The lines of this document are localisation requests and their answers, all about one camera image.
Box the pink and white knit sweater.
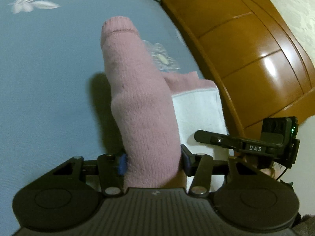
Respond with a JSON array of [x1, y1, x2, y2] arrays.
[[101, 17, 229, 189]]

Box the person's right hand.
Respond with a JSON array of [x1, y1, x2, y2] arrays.
[[242, 156, 276, 180]]

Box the wooden headboard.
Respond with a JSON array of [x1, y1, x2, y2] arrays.
[[161, 0, 314, 138]]

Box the blue floral bed sheet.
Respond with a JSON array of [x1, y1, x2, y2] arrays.
[[1, 0, 199, 235]]

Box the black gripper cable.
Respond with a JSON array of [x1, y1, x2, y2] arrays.
[[275, 165, 290, 181]]

